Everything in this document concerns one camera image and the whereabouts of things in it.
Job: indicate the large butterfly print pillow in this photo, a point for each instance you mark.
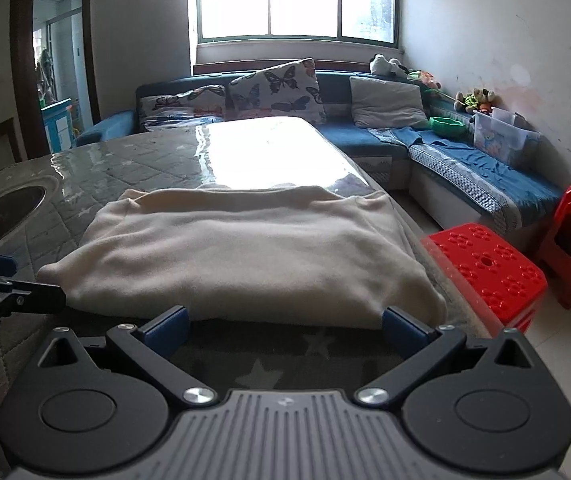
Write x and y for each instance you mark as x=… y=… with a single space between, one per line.
x=275 y=92

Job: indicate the blue sofa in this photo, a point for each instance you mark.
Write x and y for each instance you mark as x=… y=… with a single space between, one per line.
x=465 y=185

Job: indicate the grey pillow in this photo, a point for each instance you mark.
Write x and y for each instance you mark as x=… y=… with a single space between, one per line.
x=388 y=102

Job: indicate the orange plush toy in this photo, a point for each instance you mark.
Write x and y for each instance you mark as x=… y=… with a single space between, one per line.
x=425 y=81

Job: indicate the white long-sleeved top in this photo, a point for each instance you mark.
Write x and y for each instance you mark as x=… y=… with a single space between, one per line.
x=240 y=255

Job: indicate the small butterfly print pillow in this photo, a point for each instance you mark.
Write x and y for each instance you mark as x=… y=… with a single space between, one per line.
x=185 y=101

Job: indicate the brown plush toys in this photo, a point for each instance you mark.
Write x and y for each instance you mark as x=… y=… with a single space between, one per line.
x=475 y=101

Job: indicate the green plastic basin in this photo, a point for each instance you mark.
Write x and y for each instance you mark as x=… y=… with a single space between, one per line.
x=446 y=126

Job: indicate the clear plastic storage box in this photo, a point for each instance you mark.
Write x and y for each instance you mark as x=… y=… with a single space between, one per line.
x=503 y=137

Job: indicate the light blue small cabinet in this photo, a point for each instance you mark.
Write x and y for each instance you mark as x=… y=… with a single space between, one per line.
x=56 y=127

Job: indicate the window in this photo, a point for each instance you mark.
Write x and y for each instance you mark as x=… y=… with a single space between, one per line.
x=290 y=0

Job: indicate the round recessed table stove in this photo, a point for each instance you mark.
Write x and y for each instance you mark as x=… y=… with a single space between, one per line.
x=0 y=215

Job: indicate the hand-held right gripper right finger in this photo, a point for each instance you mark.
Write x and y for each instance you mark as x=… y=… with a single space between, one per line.
x=400 y=330

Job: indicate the white plush toy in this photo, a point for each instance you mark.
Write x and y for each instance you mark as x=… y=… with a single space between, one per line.
x=385 y=66

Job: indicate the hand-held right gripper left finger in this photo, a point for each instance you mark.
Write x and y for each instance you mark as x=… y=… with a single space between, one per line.
x=168 y=330

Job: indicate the blue sofa cloth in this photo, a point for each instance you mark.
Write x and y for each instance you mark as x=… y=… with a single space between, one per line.
x=465 y=157

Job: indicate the dark wooden door frame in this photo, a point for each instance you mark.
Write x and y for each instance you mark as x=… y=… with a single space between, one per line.
x=20 y=60

